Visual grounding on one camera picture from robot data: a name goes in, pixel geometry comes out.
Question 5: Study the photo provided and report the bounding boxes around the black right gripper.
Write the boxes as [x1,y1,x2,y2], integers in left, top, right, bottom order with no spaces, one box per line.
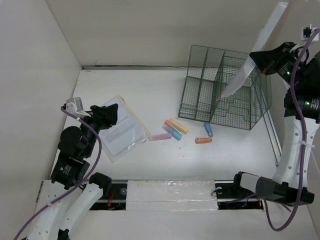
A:
[250,41,308,89]

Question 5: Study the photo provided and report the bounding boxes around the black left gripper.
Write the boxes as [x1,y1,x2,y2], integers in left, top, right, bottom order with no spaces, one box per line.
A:
[77,102,118,156]

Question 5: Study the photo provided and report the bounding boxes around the clear mesh document pouch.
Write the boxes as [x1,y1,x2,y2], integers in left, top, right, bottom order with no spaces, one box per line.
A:
[99,95,150,163]

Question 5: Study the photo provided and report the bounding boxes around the clear pouch with purple zipper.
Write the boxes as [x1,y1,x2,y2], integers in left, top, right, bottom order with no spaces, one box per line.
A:
[219,2,289,100]

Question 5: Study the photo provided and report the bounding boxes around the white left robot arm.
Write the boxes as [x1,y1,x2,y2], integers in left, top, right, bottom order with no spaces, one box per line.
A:
[26,100,119,240]

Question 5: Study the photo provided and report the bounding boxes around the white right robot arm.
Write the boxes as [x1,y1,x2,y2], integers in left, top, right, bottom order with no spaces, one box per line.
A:
[231,53,320,207]

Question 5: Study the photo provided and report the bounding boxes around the pink highlighter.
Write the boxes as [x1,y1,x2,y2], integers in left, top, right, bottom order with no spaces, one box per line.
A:
[148,133,172,142]

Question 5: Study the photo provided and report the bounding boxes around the orange highlighter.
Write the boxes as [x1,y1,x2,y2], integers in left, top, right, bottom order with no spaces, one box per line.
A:
[164,120,184,135]

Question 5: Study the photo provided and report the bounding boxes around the blue highlighter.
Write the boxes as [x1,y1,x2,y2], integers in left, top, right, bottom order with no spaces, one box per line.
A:
[162,124,182,141]

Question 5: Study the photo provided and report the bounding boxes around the yellow highlighter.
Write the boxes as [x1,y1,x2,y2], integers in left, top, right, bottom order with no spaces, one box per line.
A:
[170,119,188,135]

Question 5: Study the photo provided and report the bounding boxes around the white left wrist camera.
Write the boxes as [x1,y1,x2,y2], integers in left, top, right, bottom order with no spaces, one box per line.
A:
[65,97,86,117]

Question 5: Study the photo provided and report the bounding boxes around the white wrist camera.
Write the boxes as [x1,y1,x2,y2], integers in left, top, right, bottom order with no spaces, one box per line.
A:
[65,97,86,117]
[300,24,317,42]

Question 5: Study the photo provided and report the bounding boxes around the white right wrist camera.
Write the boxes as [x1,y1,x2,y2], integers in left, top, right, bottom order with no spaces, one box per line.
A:
[300,24,317,42]

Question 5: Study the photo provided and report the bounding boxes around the green wire desk organizer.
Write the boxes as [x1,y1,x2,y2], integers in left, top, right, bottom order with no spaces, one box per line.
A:
[178,45,272,130]

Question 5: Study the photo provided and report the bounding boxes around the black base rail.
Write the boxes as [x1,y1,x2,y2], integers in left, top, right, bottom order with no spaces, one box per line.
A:
[90,179,263,212]

